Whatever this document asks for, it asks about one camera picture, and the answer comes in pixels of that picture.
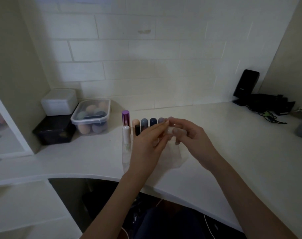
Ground person's right hand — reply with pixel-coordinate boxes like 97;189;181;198
167;117;222;171

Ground person's left hand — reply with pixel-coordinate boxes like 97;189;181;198
127;120;171;179

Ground clear plastic bag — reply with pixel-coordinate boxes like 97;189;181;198
152;122;190;170

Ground person's right forearm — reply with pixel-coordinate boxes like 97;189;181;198
209;156;299;239

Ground person's left forearm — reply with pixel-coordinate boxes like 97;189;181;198
80;171;152;239

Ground peach and black lipstick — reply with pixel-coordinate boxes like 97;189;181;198
132;118;141;137

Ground clear tube with white cap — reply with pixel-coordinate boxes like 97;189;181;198
122;125;131;164

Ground purple metallic tube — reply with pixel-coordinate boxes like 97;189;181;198
121;110;130;127

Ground pile of coloured makeup sponges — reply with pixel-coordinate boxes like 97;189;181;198
77;101;109;134

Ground clear plastic lidded container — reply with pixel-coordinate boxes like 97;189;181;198
70;99;111;136

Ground black upright speaker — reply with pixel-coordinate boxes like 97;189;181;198
232;69;260;106

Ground person's dark trousers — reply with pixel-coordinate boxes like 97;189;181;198
132;206;206;239

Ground black pouch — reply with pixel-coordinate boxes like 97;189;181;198
250;93;296;116

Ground white lidded box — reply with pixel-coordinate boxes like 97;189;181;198
41;89;78;116

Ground black box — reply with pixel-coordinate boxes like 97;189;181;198
32;114;77;146

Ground white framed mirror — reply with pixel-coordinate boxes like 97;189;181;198
0;85;35;161

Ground green and black cord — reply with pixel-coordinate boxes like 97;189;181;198
262;110;288;125

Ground thin white cable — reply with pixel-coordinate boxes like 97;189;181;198
203;213;217;239

